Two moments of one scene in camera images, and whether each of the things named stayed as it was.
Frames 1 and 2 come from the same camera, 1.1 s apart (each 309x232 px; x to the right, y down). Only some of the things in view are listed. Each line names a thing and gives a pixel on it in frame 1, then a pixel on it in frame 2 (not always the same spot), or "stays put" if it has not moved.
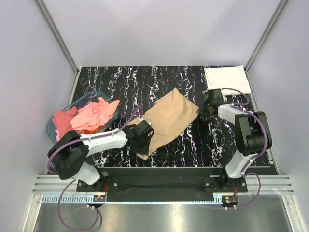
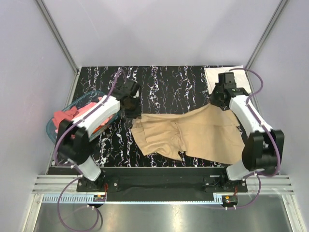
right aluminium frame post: (279, 7) stays put
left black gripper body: (142, 147) -> (134, 109)
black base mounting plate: (162, 184) stays put
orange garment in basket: (92, 132) stays put
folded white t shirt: (231, 79) stays put
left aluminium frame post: (75, 67) stays put
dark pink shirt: (62, 122) stays put
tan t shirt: (170, 117) -> (205, 133)
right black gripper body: (205, 108) -> (215, 97)
